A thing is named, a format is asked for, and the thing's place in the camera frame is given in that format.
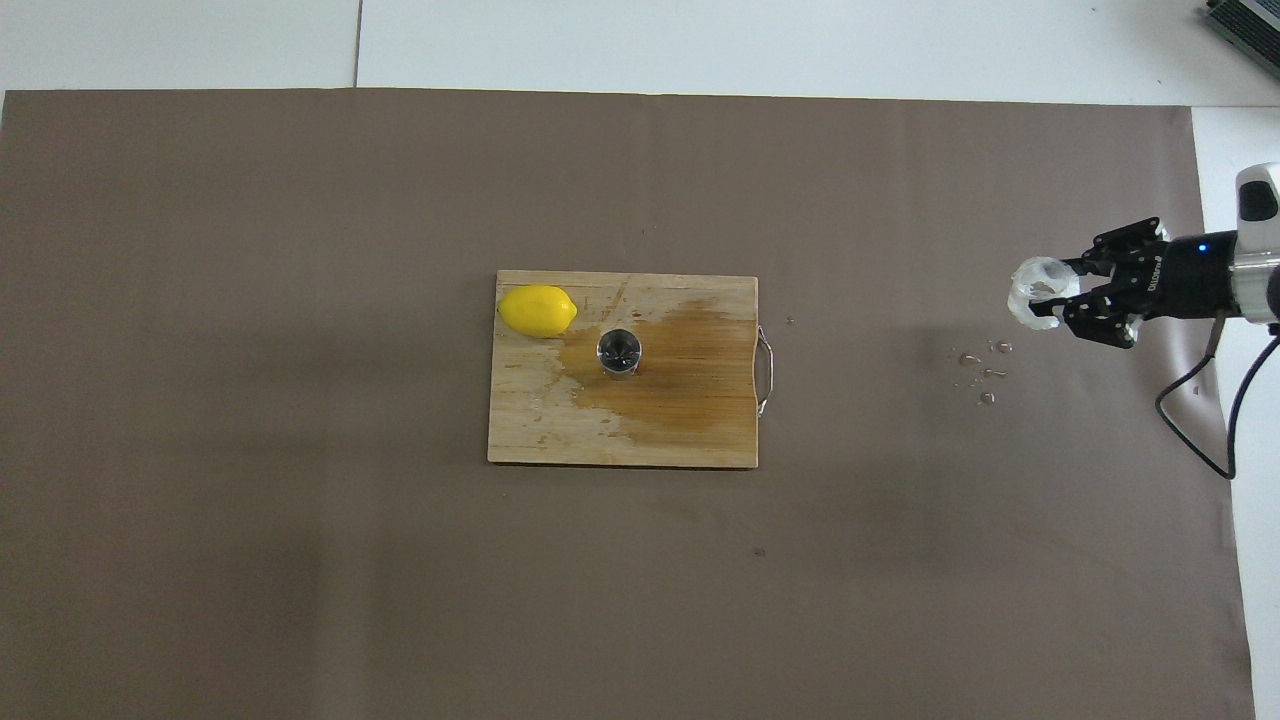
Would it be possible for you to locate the brown paper table mat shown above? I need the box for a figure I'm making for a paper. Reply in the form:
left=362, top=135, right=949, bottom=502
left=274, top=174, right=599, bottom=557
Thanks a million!
left=0, top=88, right=1256, bottom=720

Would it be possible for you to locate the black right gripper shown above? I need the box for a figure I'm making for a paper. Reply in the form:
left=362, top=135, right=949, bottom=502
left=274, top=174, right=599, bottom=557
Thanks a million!
left=1040, top=217, right=1242, bottom=350

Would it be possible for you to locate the small clear glass cup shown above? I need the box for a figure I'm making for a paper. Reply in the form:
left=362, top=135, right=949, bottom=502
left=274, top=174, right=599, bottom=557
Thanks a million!
left=1008, top=256, right=1084, bottom=332

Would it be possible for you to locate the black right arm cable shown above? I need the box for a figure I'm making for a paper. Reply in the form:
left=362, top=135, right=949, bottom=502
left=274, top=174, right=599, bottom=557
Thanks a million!
left=1155, top=320, right=1280, bottom=482

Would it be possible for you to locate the steel double jigger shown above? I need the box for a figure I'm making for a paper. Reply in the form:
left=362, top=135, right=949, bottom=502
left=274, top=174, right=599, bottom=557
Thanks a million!
left=597, top=328, right=643, bottom=378

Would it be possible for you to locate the yellow lemon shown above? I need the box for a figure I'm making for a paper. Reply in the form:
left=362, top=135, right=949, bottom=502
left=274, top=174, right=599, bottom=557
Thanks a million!
left=498, top=285, right=579, bottom=339

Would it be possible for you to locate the wooden cutting board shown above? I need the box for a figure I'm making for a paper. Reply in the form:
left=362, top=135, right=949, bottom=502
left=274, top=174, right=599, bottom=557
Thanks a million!
left=487, top=270, right=776, bottom=469

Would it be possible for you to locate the black ribbed device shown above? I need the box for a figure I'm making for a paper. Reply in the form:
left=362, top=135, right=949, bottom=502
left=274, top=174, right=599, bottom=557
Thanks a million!
left=1200, top=0, right=1280, bottom=56

